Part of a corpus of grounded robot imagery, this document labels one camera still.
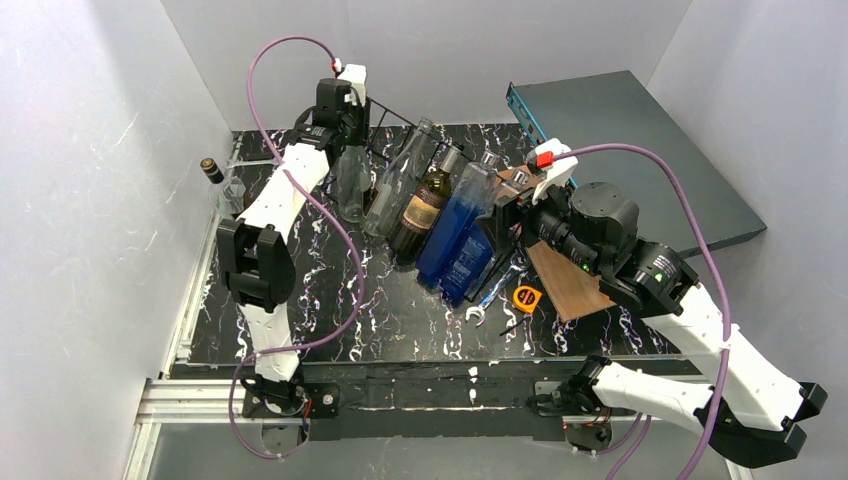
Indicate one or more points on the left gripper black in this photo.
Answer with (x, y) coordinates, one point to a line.
(357, 124)

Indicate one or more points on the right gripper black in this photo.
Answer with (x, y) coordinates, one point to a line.
(507, 208)

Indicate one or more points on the blue square bottle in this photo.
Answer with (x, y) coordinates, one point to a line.
(468, 201)
(475, 252)

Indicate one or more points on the tall clear glass bottle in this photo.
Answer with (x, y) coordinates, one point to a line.
(351, 183)

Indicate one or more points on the green wine bottle tan label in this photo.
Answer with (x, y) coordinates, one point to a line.
(423, 209)

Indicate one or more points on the short clear glass bottle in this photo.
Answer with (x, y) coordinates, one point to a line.
(395, 186)

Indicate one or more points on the dark-capped clear bottle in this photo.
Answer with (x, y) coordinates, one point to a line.
(227, 194)

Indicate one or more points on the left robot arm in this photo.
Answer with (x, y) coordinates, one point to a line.
(257, 267)

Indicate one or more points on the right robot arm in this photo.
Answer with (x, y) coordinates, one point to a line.
(750, 411)

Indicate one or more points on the silver combination wrench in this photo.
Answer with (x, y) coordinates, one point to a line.
(478, 312)

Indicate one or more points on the yellow tape measure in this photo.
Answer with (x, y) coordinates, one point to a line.
(526, 299)

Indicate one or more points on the small wrench at back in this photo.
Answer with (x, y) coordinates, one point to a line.
(249, 163)

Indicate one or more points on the brown wooden board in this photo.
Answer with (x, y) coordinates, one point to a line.
(572, 292)

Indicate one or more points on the small black pen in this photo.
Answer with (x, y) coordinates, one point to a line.
(511, 327)

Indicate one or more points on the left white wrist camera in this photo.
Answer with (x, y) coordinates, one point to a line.
(351, 76)

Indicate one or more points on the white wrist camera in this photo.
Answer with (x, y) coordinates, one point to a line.
(553, 164)
(351, 76)

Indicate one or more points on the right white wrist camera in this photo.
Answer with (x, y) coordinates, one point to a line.
(553, 164)

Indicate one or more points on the black wire wine rack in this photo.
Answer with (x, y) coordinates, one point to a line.
(391, 132)

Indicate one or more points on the blue-faced network switch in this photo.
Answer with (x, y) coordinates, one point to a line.
(616, 108)

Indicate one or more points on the aluminium frame rail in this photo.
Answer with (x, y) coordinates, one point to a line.
(440, 419)

